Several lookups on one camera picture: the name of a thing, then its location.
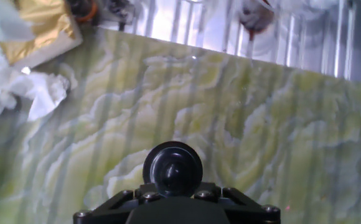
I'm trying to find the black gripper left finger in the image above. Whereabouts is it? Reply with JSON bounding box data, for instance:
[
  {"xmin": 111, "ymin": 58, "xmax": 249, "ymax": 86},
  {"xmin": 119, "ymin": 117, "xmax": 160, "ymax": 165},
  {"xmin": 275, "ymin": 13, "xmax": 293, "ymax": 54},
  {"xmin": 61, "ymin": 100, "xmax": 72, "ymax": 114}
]
[{"xmin": 73, "ymin": 183, "xmax": 161, "ymax": 224}]

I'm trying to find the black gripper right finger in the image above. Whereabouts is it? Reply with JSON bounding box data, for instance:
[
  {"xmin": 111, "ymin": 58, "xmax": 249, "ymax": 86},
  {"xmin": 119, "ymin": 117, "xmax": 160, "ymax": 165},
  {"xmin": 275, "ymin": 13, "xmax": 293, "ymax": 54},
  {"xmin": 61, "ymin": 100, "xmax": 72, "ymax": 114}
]
[{"xmin": 194, "ymin": 182, "xmax": 281, "ymax": 224}]

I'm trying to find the green marble pattern mat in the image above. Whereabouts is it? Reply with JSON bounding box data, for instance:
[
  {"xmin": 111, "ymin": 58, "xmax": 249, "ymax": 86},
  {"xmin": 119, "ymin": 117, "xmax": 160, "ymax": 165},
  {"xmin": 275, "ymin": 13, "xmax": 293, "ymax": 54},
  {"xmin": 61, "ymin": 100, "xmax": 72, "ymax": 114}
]
[{"xmin": 0, "ymin": 26, "xmax": 361, "ymax": 224}]

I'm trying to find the crumpled white tissue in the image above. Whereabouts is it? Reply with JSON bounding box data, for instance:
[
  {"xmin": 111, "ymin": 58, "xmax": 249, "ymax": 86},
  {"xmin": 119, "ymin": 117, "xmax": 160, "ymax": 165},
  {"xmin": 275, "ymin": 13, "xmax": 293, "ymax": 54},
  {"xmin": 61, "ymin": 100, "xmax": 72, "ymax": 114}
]
[{"xmin": 0, "ymin": 40, "xmax": 71, "ymax": 123}]

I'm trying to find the clear cup with brown residue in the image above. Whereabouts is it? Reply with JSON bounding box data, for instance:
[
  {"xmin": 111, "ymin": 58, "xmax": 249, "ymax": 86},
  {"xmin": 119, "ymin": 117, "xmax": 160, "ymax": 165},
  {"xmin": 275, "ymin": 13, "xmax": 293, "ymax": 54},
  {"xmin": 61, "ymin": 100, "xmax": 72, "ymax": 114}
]
[{"xmin": 237, "ymin": 0, "xmax": 340, "ymax": 35}]

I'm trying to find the gold white tissue pack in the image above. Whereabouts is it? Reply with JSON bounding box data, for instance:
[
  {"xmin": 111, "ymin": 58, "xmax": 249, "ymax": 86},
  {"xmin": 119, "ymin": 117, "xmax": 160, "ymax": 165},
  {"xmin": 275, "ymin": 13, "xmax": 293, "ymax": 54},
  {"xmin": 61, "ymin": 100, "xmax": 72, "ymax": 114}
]
[{"xmin": 0, "ymin": 0, "xmax": 83, "ymax": 71}]

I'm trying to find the orange cable loop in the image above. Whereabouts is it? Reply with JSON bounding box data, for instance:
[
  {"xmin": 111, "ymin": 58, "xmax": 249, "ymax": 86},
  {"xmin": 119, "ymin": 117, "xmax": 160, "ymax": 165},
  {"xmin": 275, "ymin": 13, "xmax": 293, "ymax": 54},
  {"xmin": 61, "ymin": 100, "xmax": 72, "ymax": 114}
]
[{"xmin": 73, "ymin": 0, "xmax": 99, "ymax": 24}]

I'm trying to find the metal bracket with bolts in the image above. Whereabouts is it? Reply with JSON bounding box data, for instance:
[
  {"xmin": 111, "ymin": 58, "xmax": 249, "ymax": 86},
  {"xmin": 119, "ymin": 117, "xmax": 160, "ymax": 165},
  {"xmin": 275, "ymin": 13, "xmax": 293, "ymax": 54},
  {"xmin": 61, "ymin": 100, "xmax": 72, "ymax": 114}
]
[{"xmin": 100, "ymin": 0, "xmax": 136, "ymax": 29}]

